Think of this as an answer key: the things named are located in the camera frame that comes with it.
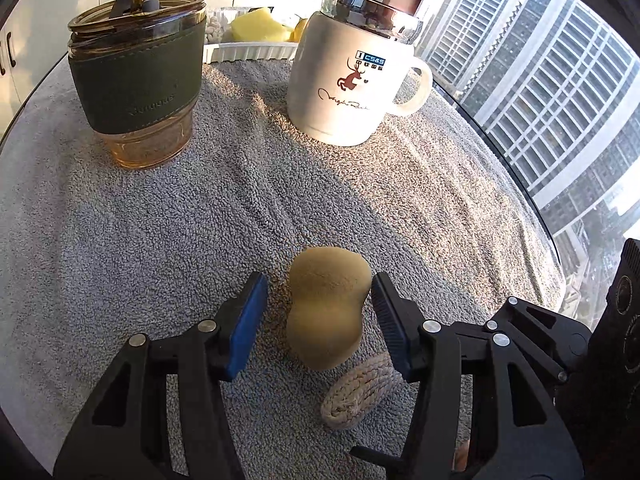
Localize high-rise buildings outside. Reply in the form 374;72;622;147
415;0;640;331

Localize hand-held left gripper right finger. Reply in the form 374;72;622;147
370;272;586;480

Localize grey terry towel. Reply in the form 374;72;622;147
0;57;566;480

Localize white ribbed plastic tray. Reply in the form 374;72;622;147
202;5;301;64

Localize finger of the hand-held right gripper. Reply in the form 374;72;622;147
482;296;593;386
350;445;418;467

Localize white mug with metal lid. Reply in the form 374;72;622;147
286;0;433;147

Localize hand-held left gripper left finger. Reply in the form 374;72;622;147
52;271;269;480

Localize beige coiled rope coaster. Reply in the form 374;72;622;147
320;352;403;430

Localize yellow block sponge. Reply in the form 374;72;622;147
231;6;292;43

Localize amber glass tumbler green sleeve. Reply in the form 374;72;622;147
67;0;208;170

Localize black cabinet handle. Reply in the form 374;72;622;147
1;30;16;76

